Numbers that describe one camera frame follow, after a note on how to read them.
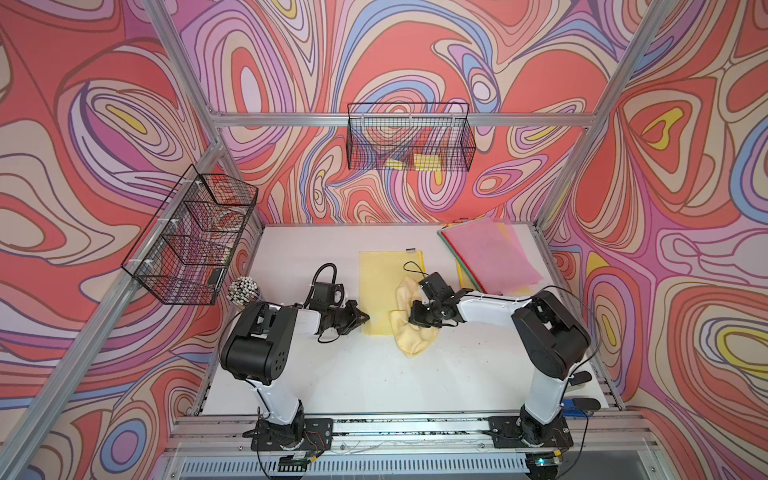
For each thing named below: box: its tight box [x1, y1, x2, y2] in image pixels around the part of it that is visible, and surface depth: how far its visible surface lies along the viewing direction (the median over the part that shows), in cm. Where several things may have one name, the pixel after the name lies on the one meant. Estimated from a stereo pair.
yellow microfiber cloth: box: [389, 276, 439, 359], surface depth 91 cm
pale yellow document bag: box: [359, 250, 426, 336], surface depth 101 cm
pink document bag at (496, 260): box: [442, 218, 544, 294], surface depth 112 cm
